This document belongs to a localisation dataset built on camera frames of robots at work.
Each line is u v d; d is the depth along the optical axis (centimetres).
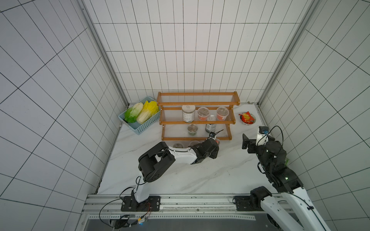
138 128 96
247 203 72
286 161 87
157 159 54
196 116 89
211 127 94
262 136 56
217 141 90
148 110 107
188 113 83
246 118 103
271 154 50
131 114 100
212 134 81
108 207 66
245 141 65
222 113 87
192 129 95
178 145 90
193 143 90
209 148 70
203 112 87
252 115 107
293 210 47
